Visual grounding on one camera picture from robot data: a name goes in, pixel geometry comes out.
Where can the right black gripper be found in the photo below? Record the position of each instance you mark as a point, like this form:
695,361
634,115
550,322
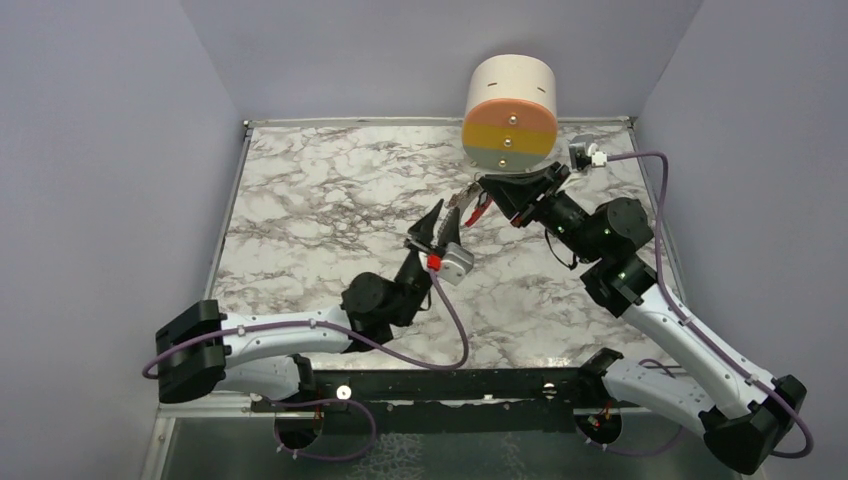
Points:
517,193

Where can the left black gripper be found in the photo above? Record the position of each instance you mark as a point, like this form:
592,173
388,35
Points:
423,233

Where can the silver spiral keyring holder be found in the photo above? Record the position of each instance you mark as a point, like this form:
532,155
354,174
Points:
467,197

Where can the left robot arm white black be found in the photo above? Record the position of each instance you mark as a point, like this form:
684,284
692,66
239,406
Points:
204,349

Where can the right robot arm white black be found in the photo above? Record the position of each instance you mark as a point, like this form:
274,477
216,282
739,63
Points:
740,410

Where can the round tricolour drawer box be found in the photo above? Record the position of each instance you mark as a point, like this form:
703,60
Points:
510,122

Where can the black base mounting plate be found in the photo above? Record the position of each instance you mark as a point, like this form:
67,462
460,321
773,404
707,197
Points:
460,401

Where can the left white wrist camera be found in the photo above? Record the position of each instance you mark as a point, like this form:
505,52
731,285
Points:
451,266

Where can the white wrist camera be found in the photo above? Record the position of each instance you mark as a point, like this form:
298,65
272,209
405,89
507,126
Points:
585,153
451,266

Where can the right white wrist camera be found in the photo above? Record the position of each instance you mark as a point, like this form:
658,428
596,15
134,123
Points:
585,153

